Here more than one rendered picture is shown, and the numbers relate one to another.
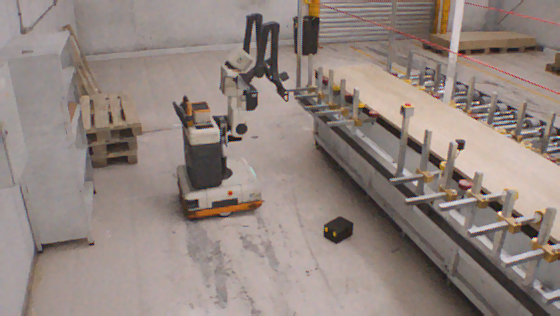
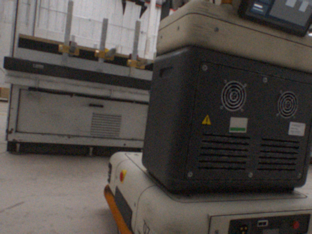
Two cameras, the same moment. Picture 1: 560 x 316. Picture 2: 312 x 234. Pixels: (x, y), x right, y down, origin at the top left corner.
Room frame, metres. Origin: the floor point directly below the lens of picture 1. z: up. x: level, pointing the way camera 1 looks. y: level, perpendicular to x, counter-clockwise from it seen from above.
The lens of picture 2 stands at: (4.07, 1.43, 0.53)
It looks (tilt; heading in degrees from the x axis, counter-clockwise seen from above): 3 degrees down; 265
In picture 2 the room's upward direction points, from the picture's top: 7 degrees clockwise
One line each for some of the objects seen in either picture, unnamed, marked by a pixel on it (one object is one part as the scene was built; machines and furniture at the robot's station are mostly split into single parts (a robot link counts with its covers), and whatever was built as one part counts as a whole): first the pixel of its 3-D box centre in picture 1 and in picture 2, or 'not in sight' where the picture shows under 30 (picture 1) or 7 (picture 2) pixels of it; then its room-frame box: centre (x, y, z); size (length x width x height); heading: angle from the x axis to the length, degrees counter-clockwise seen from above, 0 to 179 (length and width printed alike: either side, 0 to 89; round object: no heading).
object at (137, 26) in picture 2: (330, 94); (134, 51); (4.13, -0.53, 0.90); 0.04 x 0.04 x 0.48; 17
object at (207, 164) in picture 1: (204, 143); (228, 95); (3.75, 0.57, 0.59); 0.55 x 0.34 x 0.83; 17
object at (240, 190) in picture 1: (217, 185); (198, 201); (3.78, 0.49, 0.16); 0.67 x 0.64 x 0.25; 107
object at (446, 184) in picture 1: (447, 178); not in sight; (2.46, -1.05, 0.93); 0.04 x 0.04 x 0.48; 17
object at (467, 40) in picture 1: (484, 39); not in sight; (10.20, -4.68, 0.23); 2.41 x 0.77 x 0.17; 109
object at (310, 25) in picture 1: (305, 35); not in sight; (9.59, -0.68, 0.36); 0.59 x 0.58 x 0.73; 17
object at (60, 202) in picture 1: (52, 138); not in sight; (3.43, 1.77, 0.78); 0.90 x 0.45 x 1.55; 17
